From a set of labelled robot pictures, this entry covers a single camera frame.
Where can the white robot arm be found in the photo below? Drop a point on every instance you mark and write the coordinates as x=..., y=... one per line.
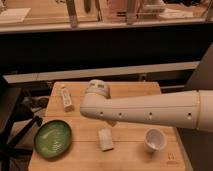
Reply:
x=188, y=109

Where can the white tube bottle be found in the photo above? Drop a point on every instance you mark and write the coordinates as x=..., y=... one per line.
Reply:
x=66, y=99

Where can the green ceramic bowl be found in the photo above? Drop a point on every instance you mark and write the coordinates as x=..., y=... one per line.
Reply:
x=53, y=139

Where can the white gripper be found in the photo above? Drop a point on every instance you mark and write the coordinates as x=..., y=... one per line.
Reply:
x=112, y=123

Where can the white paper cup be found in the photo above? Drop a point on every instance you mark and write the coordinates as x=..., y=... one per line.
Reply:
x=154, y=140

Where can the white sponge block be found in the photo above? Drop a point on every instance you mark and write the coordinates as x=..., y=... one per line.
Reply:
x=105, y=139

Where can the wooden table frame background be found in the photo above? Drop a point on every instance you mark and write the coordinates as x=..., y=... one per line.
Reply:
x=22, y=16

